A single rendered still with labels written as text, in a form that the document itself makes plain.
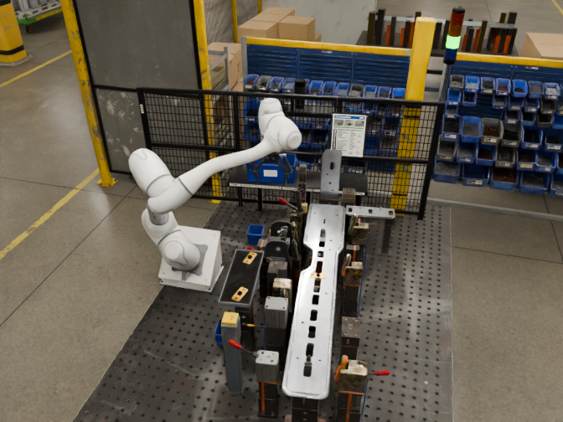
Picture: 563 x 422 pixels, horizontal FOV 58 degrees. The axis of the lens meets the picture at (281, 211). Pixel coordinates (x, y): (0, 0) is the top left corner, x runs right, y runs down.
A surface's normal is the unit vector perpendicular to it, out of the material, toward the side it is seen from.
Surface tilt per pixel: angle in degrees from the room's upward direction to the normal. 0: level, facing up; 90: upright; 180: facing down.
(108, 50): 91
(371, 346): 0
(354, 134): 90
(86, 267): 0
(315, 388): 0
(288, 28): 90
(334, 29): 90
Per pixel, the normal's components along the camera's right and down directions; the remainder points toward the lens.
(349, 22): -0.25, 0.54
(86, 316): 0.00, -0.83
